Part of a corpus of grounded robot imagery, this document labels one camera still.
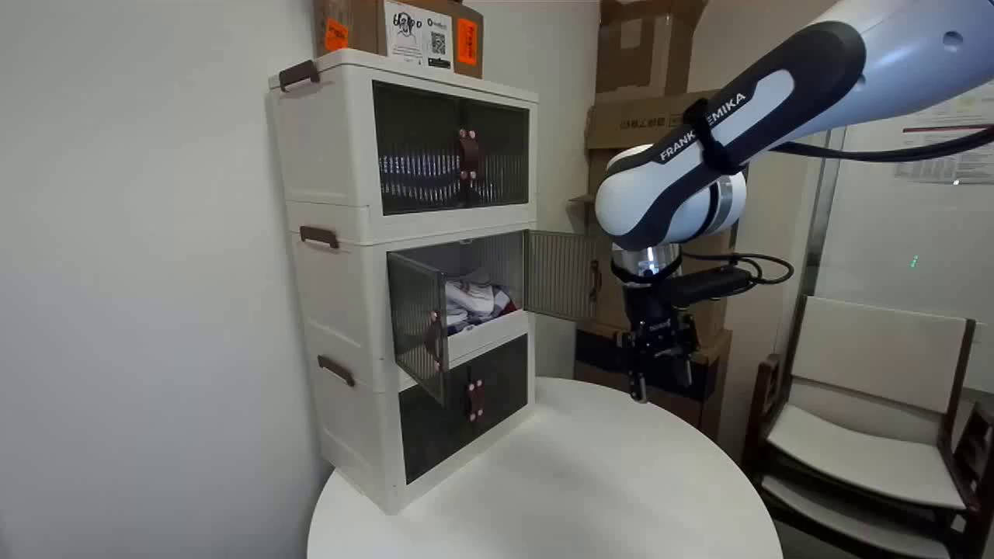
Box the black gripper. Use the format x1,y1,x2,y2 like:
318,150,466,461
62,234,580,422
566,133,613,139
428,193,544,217
618,292,700,408

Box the white three-tier storage cabinet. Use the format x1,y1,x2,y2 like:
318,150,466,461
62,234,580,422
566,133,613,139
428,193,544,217
265,45,540,519

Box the folded white purple clothes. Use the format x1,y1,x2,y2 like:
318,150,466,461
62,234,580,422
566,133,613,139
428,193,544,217
441,269,520,336

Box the wooden chair with white cushions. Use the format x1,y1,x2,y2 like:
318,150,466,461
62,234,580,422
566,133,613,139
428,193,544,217
737,292,994,559

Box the wide printed cardboard box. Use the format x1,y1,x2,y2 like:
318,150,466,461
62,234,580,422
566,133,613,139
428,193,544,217
580,90,721,156

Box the striped folded cloth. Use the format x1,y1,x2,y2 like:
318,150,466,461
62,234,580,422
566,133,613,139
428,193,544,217
377,150,463,205

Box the tall brown cardboard box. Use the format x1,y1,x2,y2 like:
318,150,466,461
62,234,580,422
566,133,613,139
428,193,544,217
594,0,714,98

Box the white paper sheet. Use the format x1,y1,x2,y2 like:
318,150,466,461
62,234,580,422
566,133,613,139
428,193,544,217
891,118,994,188

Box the cardboard box with orange labels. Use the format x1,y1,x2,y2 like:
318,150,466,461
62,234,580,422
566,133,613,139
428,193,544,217
310,0,488,80

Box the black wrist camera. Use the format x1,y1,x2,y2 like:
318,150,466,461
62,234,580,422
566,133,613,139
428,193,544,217
662,263,762,310

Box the black strap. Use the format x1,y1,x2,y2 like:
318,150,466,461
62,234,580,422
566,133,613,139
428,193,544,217
681,95,747,177

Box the brown cabinet side handle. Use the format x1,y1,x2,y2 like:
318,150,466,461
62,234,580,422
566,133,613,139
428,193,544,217
314,350,360,392
277,57,322,92
300,223,346,254

